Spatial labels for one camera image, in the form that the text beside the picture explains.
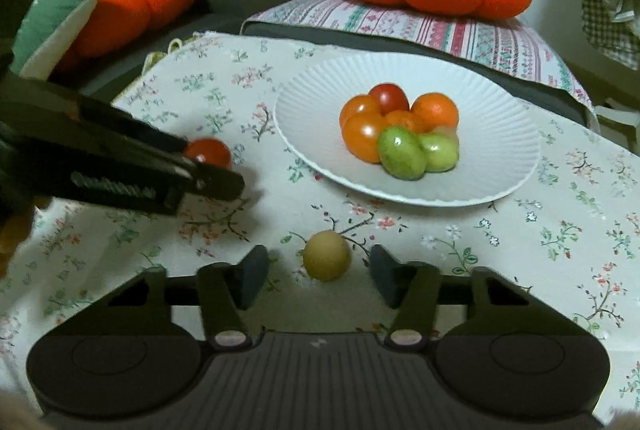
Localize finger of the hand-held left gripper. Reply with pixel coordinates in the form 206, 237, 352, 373
70, 159, 247, 217
75, 96, 199, 169

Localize green pillow white branch print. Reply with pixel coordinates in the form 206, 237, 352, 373
10, 0, 104, 79

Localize white ribbed plate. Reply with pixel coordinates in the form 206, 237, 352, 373
274, 52, 542, 207

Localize striped bench cushion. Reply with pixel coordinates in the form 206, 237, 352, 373
241, 0, 601, 132

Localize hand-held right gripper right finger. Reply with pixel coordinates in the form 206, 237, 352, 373
369, 244, 576, 352

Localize red tomato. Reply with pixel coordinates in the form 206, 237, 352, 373
182, 137, 233, 170
369, 82, 411, 116

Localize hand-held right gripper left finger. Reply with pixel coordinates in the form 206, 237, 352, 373
65, 244, 271, 352

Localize round orange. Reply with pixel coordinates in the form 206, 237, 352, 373
411, 92, 460, 131

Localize floral tablecloth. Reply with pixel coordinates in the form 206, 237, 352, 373
0, 32, 640, 422

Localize small orange persimmon pillow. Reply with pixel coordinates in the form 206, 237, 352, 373
55, 0, 200, 72

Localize green tomato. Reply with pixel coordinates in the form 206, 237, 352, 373
377, 126, 428, 181
419, 132, 460, 172

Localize orange cherry tomato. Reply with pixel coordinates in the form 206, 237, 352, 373
384, 109, 426, 134
339, 94, 383, 131
341, 112, 391, 164

